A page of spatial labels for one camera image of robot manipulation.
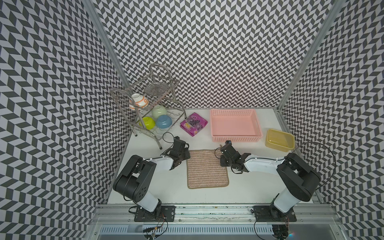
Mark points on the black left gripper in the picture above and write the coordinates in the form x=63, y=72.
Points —
x=187, y=155

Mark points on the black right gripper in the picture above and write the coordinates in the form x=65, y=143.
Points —
x=222, y=160

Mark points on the brown striped square dishcloth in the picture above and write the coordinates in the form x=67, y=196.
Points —
x=204, y=170

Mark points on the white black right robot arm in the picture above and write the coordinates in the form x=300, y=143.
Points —
x=300, y=179

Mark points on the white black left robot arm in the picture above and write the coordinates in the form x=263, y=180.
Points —
x=134, y=180

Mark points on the purple snack packet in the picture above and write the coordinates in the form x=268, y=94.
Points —
x=193, y=124

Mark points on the pink perforated plastic basket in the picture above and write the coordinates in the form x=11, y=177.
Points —
x=235, y=125

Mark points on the blue bowl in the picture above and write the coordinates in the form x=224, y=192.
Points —
x=164, y=122

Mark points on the lime green bowl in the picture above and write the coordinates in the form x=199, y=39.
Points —
x=148, y=122

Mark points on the pale green bowl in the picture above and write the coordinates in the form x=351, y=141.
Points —
x=158, y=111

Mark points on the yellow plastic container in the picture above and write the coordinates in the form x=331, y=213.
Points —
x=280, y=140

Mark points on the white orange ceramic bowl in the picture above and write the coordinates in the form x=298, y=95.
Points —
x=140, y=100

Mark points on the grey patterned plate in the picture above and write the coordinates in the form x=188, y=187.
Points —
x=156, y=89

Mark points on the metal wire dish rack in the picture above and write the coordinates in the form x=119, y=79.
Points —
x=132, y=113

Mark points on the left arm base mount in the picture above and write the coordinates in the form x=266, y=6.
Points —
x=160, y=214

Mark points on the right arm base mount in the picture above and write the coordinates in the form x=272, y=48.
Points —
x=264, y=213

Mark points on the aluminium front rail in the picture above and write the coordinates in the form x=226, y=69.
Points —
x=307, y=221

